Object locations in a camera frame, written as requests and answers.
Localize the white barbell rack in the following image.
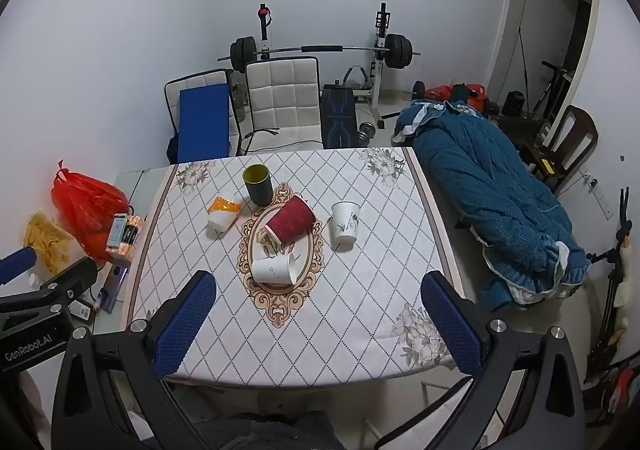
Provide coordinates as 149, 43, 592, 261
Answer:
255, 2, 396, 128

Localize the white speckled paper cup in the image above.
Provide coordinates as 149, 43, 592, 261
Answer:
251, 252, 297, 286

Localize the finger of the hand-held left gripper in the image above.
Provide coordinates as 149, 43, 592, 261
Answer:
0, 248, 39, 285
0, 257, 99, 314

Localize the blue board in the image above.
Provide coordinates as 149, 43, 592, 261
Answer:
178, 84, 231, 164

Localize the diamond patterned tablecloth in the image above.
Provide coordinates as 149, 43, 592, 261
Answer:
125, 146, 466, 388

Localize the black tripod stand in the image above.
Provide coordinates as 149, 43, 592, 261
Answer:
585, 187, 640, 381

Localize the orange and white paper cup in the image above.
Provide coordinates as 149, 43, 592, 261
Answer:
207, 196, 243, 237

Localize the purple flat box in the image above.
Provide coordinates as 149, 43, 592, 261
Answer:
97, 266, 132, 313

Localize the black cable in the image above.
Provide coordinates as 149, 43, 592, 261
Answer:
240, 127, 281, 153

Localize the barbell with black plates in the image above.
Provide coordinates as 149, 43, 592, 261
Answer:
230, 34, 415, 73

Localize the white door frame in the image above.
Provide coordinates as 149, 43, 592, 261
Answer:
487, 0, 601, 118

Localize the black framed chair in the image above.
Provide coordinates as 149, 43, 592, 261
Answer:
164, 68, 241, 166

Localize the teal small box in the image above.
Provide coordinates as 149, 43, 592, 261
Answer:
106, 213, 129, 251

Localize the dark green cup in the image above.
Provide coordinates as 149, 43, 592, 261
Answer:
242, 164, 274, 206

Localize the black and blue bench pad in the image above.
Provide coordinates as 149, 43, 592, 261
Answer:
321, 84, 358, 149

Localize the yellow plastic bag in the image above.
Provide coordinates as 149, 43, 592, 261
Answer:
25, 211, 71, 276

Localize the black speaker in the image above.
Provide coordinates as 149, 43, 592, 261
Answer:
501, 91, 526, 117

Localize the white padded chair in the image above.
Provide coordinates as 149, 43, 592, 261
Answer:
239, 56, 325, 153

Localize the small dumbbell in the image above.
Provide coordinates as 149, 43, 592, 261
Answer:
356, 122, 382, 147

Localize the dark wooden chair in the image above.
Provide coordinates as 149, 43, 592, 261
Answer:
522, 105, 599, 193

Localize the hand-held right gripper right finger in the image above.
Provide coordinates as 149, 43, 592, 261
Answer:
375, 272, 587, 450

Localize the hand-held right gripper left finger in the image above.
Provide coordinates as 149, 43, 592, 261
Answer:
52, 270, 217, 450

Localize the red plastic bag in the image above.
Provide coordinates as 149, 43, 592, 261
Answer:
51, 160, 131, 263

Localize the red ribbed paper cup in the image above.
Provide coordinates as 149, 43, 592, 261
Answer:
264, 195, 316, 246

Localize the white cup with plant print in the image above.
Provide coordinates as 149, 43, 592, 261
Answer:
331, 201, 362, 247

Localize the blue quilt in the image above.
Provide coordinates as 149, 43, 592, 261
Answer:
392, 100, 593, 311

